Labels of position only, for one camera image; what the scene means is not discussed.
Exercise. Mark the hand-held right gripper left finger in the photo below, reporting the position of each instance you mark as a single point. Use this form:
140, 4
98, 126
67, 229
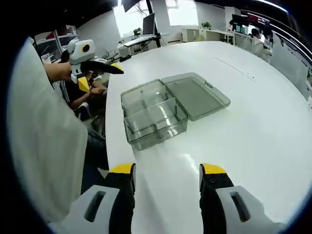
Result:
102, 209

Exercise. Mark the potted green plant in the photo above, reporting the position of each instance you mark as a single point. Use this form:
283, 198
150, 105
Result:
137, 31
206, 25

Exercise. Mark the white low cabinet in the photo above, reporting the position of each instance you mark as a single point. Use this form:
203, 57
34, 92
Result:
202, 34

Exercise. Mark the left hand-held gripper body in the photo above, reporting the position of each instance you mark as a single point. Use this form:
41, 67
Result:
80, 52

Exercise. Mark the metal shelf rack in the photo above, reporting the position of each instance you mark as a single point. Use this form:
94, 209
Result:
48, 46

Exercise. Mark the large dark wall screen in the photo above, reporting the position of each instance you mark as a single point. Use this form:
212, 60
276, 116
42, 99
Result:
132, 5

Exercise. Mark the person's blue jeans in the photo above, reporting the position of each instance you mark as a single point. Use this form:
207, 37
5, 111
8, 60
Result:
95, 146

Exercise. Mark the black desktop monitor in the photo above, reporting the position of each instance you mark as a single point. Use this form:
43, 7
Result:
240, 19

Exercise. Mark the monitor on stand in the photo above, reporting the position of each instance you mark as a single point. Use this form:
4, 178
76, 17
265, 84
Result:
148, 25

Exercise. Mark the person's grey shirt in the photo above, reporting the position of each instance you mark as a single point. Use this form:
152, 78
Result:
44, 134

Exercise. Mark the transparent grey guide fixture box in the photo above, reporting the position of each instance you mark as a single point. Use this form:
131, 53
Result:
200, 97

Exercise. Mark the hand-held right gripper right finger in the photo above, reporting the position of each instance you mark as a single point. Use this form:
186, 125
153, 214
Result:
226, 209

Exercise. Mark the red display screen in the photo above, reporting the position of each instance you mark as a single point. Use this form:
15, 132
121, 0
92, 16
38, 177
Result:
258, 20

